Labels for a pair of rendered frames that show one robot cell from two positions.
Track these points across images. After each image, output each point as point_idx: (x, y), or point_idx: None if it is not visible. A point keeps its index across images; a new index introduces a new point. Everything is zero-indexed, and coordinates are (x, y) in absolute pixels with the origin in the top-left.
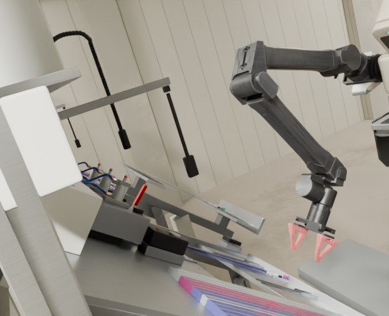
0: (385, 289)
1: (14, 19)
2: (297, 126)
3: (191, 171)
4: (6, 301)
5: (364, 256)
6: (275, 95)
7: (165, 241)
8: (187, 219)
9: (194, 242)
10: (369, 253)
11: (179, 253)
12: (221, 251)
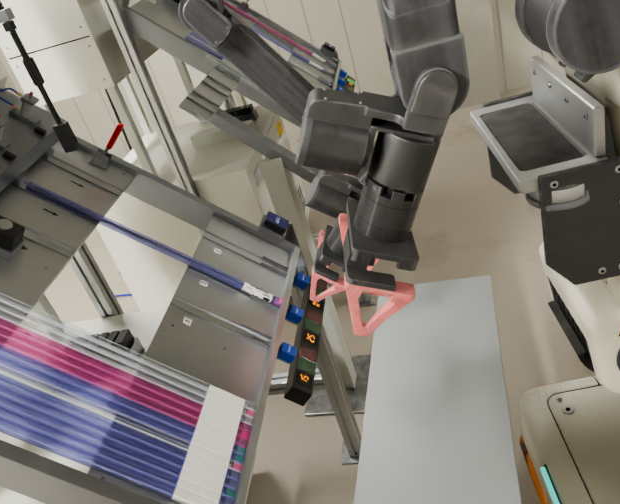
0: (418, 377)
1: None
2: (295, 93)
3: (64, 144)
4: None
5: (467, 315)
6: (244, 36)
7: None
8: (277, 164)
9: (206, 212)
10: (478, 314)
11: (3, 247)
12: (247, 233)
